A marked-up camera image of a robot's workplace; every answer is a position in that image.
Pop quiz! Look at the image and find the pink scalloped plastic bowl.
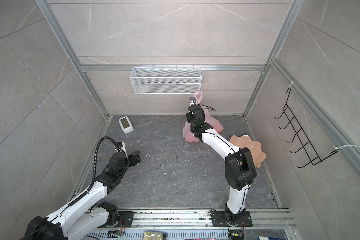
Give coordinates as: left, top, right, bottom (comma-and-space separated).
229, 135, 267, 168

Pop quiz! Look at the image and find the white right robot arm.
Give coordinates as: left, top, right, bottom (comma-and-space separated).
186, 98, 257, 226

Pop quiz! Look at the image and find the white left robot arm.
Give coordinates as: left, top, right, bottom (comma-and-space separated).
24, 150, 141, 240

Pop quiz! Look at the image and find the small white digital clock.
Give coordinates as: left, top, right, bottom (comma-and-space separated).
118, 116, 134, 134

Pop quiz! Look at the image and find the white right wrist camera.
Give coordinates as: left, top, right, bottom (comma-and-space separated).
190, 97, 197, 106

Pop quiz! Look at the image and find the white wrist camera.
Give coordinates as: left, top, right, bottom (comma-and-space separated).
115, 142, 127, 154
190, 97, 197, 106

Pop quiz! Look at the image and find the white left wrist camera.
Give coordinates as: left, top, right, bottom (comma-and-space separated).
115, 142, 127, 154

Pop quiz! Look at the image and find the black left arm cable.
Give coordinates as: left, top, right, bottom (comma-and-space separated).
86, 136, 122, 193

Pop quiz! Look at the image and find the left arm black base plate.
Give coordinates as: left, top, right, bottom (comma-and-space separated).
106, 211, 135, 229

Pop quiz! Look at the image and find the white wire mesh basket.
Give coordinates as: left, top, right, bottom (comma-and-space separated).
130, 67, 202, 95

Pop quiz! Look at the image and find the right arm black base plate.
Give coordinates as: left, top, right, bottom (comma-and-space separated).
209, 210, 253, 228

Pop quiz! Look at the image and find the black wire hook rack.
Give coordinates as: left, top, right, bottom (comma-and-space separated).
274, 89, 340, 169

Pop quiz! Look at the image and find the aluminium mounting rail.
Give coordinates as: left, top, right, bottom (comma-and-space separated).
85, 209, 296, 240

